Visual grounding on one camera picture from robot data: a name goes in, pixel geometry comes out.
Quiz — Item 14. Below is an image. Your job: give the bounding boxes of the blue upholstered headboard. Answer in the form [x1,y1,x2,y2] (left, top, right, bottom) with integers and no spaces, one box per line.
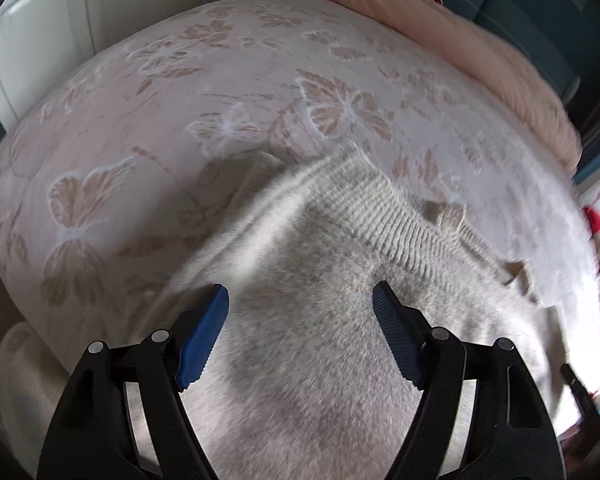
[430,0,600,106]

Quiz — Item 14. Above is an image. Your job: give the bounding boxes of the pink duvet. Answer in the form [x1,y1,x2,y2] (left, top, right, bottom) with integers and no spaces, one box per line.
[280,0,584,171]

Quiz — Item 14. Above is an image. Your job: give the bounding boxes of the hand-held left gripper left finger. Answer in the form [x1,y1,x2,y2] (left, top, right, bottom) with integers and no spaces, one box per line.
[36,283,230,480]

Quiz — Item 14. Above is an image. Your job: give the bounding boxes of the white fleece sheet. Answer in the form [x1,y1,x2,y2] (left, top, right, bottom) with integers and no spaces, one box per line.
[0,321,83,466]

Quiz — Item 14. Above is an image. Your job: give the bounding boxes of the white knit sweater black hearts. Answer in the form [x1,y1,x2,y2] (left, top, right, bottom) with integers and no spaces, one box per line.
[125,141,581,480]

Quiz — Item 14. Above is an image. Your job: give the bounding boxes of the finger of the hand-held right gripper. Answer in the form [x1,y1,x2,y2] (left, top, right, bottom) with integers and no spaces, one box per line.
[559,364,600,414]

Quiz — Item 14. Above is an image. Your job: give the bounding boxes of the pink butterfly bedspread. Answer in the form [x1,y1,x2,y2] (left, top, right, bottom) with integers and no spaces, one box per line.
[0,0,600,411]

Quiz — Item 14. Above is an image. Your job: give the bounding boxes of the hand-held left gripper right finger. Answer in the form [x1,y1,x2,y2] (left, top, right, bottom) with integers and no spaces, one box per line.
[371,280,566,480]

